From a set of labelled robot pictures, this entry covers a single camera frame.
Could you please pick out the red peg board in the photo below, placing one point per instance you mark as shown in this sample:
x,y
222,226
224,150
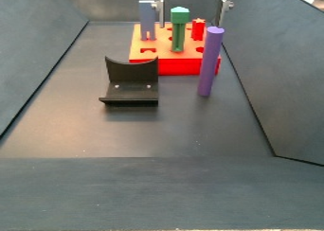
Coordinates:
x,y
173,63

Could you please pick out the red star peg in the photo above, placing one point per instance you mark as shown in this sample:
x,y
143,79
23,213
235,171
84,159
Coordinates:
x,y
197,30

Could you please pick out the black curved holder stand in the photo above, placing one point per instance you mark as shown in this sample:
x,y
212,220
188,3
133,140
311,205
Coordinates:
x,y
133,83

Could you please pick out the grey-blue rectangular peg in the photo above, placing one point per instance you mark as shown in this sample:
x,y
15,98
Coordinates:
x,y
148,20

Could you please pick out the purple round cylinder peg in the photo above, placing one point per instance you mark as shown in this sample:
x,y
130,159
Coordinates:
x,y
209,60

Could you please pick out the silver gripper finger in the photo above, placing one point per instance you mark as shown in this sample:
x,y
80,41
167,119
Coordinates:
x,y
226,5
159,4

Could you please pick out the green pentagon peg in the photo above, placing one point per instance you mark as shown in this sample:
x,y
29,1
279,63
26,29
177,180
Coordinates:
x,y
180,19

